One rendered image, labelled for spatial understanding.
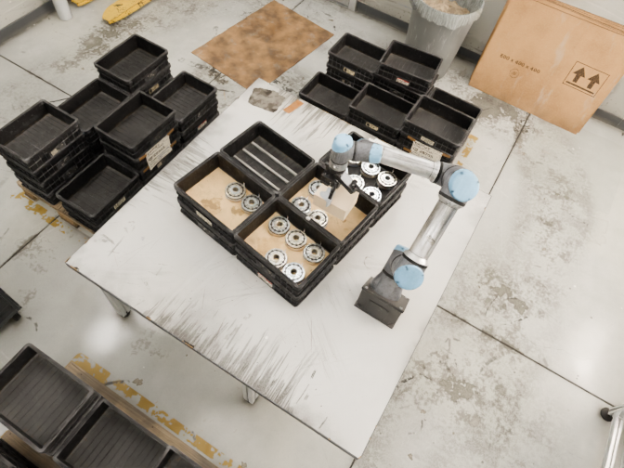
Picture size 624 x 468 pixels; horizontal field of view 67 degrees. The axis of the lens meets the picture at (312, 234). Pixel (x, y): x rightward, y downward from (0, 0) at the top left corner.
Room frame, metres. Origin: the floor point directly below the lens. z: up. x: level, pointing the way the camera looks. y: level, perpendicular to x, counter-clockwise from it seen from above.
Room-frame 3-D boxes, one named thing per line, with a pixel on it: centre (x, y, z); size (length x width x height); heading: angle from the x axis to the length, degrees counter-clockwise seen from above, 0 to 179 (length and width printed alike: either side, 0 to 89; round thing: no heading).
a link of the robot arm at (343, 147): (1.25, -0.06, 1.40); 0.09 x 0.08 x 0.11; 93
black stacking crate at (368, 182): (1.60, -0.21, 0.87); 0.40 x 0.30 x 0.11; 59
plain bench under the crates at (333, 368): (1.31, 0.08, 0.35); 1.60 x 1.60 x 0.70; 67
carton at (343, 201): (1.25, -0.07, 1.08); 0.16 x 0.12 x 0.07; 67
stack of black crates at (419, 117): (2.40, -0.70, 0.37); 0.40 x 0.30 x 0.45; 67
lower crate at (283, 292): (1.08, 0.10, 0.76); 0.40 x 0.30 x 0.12; 59
